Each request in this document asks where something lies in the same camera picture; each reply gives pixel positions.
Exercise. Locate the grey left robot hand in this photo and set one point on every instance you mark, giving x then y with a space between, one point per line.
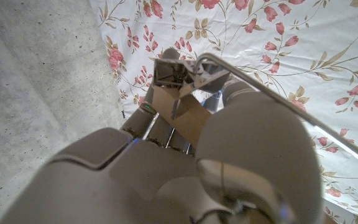
135 186

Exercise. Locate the floral backdrop cloth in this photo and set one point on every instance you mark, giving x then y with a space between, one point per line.
259 31

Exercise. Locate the wooden bar with metal clips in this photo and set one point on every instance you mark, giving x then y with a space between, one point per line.
182 109

